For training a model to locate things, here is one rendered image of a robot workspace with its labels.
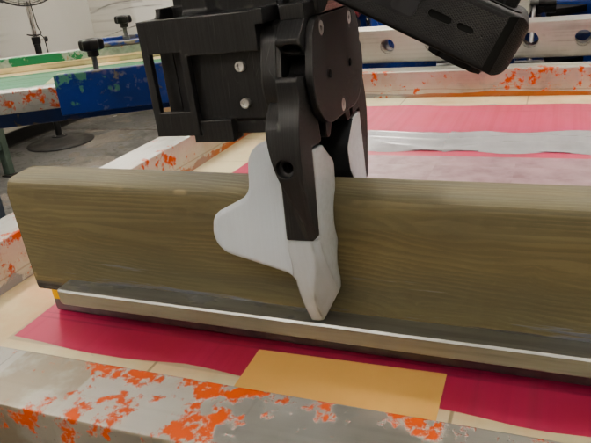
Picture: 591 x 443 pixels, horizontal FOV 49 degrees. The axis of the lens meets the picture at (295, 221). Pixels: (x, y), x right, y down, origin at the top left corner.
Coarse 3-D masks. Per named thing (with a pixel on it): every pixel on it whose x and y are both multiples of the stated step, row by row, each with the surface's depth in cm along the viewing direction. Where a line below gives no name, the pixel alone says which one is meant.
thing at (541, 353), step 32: (64, 288) 39; (96, 288) 38; (128, 288) 38; (192, 320) 35; (224, 320) 34; (256, 320) 34; (288, 320) 33; (352, 320) 32; (384, 320) 32; (416, 352) 31; (448, 352) 30; (480, 352) 29; (512, 352) 29; (544, 352) 28; (576, 352) 28
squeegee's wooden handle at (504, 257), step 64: (64, 192) 37; (128, 192) 35; (192, 192) 33; (384, 192) 30; (448, 192) 29; (512, 192) 28; (576, 192) 27; (64, 256) 39; (128, 256) 37; (192, 256) 35; (384, 256) 30; (448, 256) 29; (512, 256) 28; (576, 256) 27; (448, 320) 31; (512, 320) 29; (576, 320) 28
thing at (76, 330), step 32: (384, 128) 78; (416, 128) 76; (448, 128) 75; (384, 160) 66; (416, 160) 65; (64, 320) 42; (96, 320) 41; (128, 320) 41; (96, 352) 38; (128, 352) 38; (160, 352) 37; (192, 352) 37; (224, 352) 37; (256, 352) 36; (288, 352) 36; (320, 352) 36
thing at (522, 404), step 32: (480, 128) 74; (512, 128) 72; (544, 128) 71; (576, 128) 70; (448, 160) 64; (480, 160) 63; (512, 160) 62; (544, 160) 62; (576, 160) 61; (352, 352) 35; (448, 384) 32; (480, 384) 32; (512, 384) 32; (544, 384) 31; (576, 384) 31; (480, 416) 30; (512, 416) 30; (544, 416) 29; (576, 416) 29
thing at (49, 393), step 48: (384, 96) 93; (432, 96) 91; (480, 96) 88; (144, 144) 67; (192, 144) 69; (0, 240) 46; (0, 288) 46; (0, 384) 29; (48, 384) 29; (96, 384) 29; (144, 384) 28; (192, 384) 28; (0, 432) 29; (48, 432) 28; (96, 432) 26; (144, 432) 25; (192, 432) 25; (240, 432) 25; (288, 432) 25; (336, 432) 24; (384, 432) 24; (432, 432) 24; (480, 432) 24
